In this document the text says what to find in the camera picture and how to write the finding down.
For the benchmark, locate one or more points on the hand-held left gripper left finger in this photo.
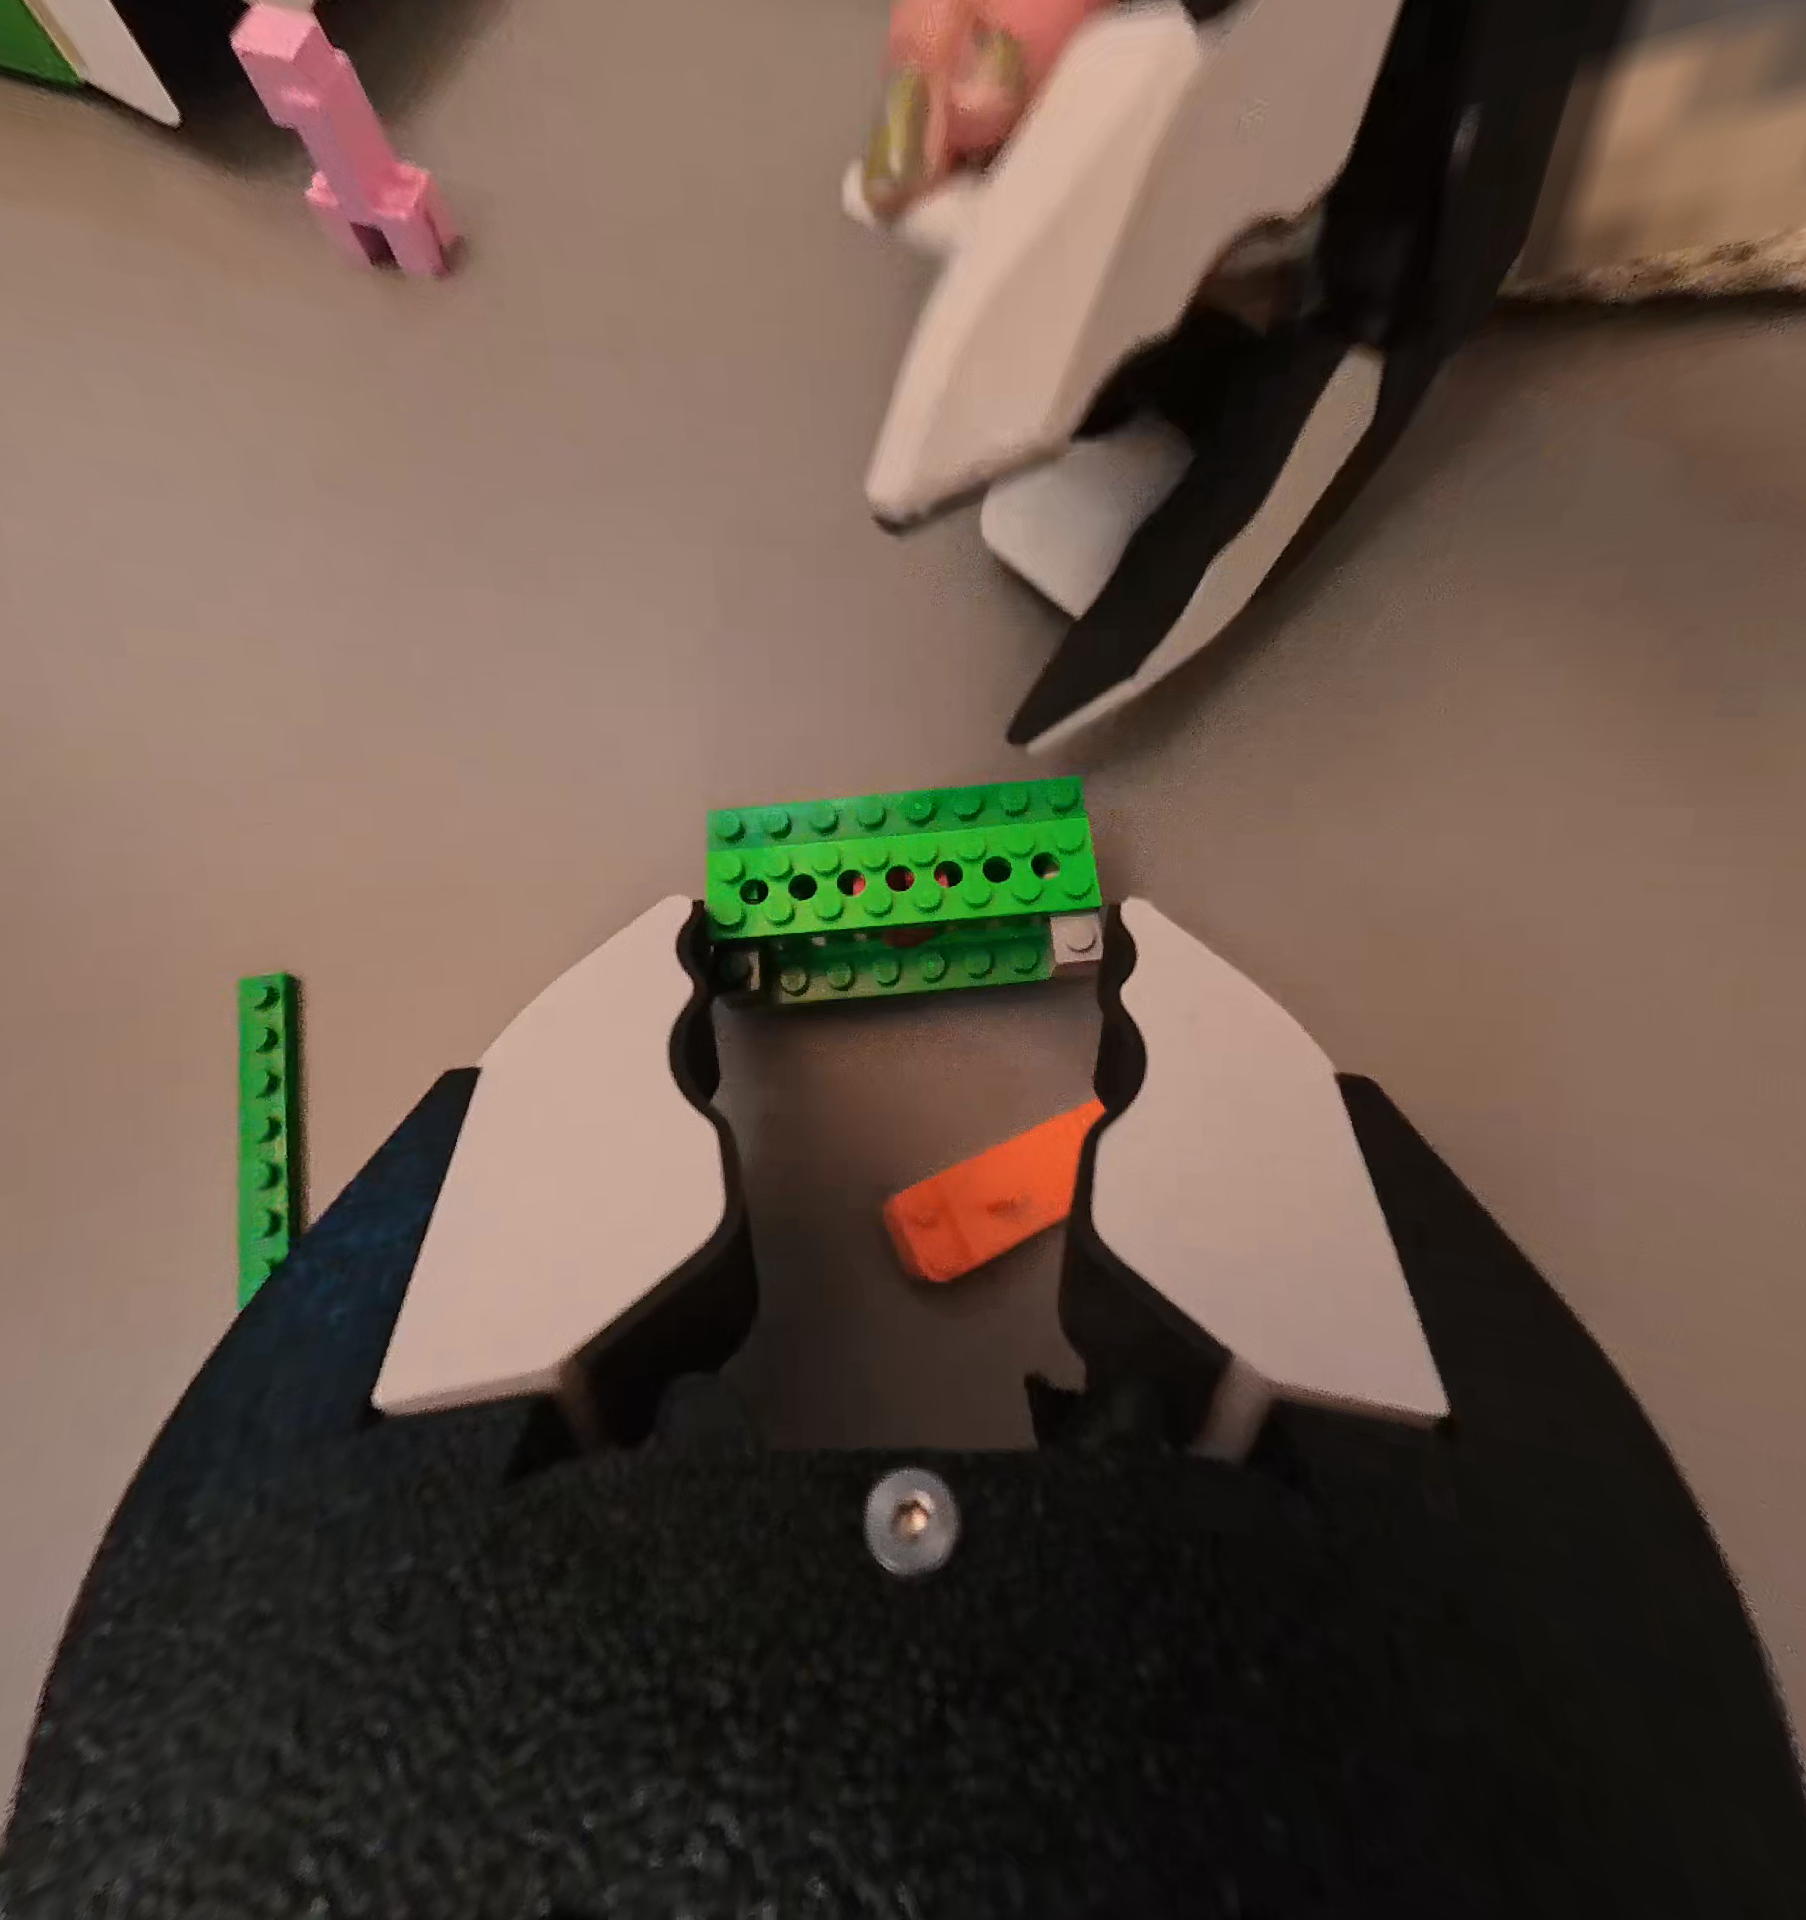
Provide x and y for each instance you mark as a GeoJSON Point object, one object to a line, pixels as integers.
{"type": "Point", "coordinates": [572, 1184]}

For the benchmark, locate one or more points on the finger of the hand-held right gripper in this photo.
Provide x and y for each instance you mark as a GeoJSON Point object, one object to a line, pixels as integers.
{"type": "Point", "coordinates": [1113, 224]}
{"type": "Point", "coordinates": [1292, 495]}

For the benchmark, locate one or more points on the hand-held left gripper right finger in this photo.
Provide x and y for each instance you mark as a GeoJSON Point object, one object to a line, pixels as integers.
{"type": "Point", "coordinates": [1263, 1201]}

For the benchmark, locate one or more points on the green lego plate with holes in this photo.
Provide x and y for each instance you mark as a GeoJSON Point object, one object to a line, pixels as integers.
{"type": "Point", "coordinates": [730, 879]}

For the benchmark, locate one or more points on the green lego assembly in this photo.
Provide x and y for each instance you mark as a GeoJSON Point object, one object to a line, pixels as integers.
{"type": "Point", "coordinates": [918, 969]}

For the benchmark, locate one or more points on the narrow green lego plate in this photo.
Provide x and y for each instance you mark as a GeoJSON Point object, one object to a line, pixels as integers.
{"type": "Point", "coordinates": [268, 1140]}
{"type": "Point", "coordinates": [902, 811]}

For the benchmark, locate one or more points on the person's right forearm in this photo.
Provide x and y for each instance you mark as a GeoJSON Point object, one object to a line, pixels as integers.
{"type": "Point", "coordinates": [1789, 249]}

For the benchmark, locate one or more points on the pink lego pig figure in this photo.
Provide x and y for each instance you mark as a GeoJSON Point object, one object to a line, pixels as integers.
{"type": "Point", "coordinates": [341, 135]}

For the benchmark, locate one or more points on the green lego box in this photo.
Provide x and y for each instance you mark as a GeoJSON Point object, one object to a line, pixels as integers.
{"type": "Point", "coordinates": [33, 38]}

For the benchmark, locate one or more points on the person's right hand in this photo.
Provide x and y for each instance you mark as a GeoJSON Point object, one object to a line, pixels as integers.
{"type": "Point", "coordinates": [962, 74]}

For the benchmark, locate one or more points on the orange brick separator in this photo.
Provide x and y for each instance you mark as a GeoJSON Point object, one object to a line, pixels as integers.
{"type": "Point", "coordinates": [979, 1208]}

